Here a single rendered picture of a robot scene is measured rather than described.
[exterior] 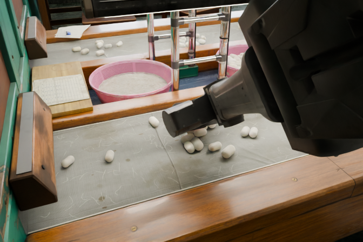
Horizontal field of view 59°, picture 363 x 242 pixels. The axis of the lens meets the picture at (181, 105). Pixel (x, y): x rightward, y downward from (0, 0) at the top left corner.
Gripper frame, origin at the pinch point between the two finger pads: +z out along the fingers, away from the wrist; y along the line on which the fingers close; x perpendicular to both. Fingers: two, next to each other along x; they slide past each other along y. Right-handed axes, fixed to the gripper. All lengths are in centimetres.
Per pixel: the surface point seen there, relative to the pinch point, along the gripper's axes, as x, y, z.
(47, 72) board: -26.5, 30.9, 28.1
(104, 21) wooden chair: -108, -13, 174
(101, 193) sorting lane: 11.4, 24.2, -11.1
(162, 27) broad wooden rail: -50, -20, 58
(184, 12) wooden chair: -110, -85, 175
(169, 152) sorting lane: 7.1, 7.7, -6.0
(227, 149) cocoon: 9.5, -3.4, -12.4
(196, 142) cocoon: 6.3, 1.6, -8.5
